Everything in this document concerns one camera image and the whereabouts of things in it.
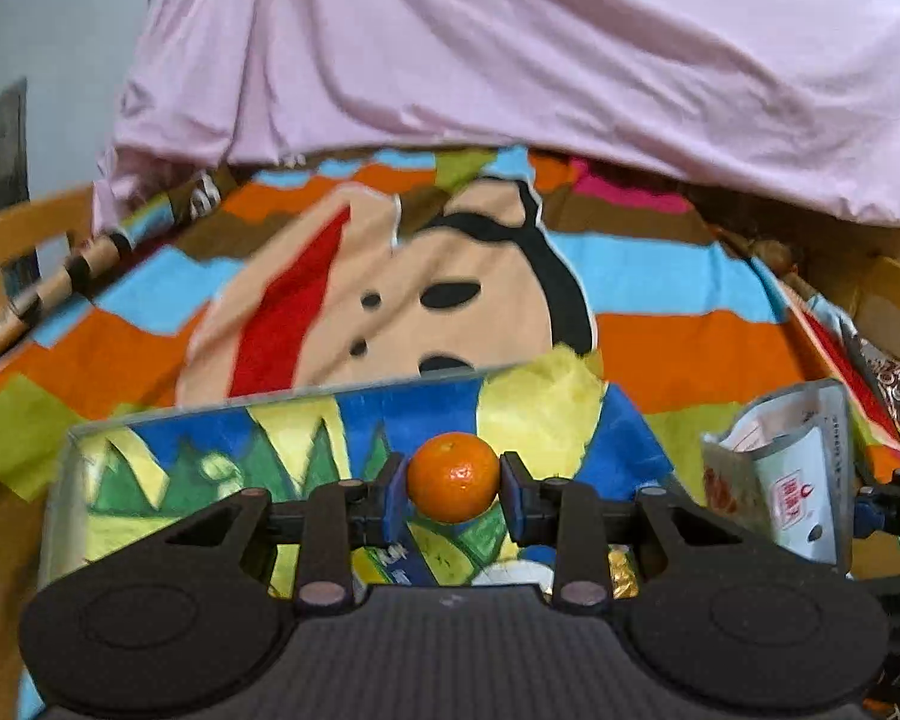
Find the wooden headboard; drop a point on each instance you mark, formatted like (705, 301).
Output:
(892, 292)

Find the clear packet with red label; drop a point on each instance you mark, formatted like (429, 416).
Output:
(787, 495)

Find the wooden bed rail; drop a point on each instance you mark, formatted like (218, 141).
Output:
(15, 225)

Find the metal box with dinosaur drawing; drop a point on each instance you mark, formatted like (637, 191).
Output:
(195, 450)

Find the brown striped pole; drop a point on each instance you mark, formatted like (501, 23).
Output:
(52, 289)

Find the blue snack packet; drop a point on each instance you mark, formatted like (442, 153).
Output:
(386, 566)

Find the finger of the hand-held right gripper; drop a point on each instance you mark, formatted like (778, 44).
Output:
(870, 517)

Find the grey door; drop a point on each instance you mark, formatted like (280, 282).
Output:
(0, 150)

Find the orange tangerine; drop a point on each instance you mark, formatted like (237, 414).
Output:
(454, 476)

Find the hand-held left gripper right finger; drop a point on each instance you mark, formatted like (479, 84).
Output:
(514, 501)

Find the gold foil packet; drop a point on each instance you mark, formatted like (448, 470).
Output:
(621, 574)

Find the pink bed sheet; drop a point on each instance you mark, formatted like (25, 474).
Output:
(532, 52)

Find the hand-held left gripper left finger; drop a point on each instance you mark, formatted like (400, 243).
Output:
(394, 499)

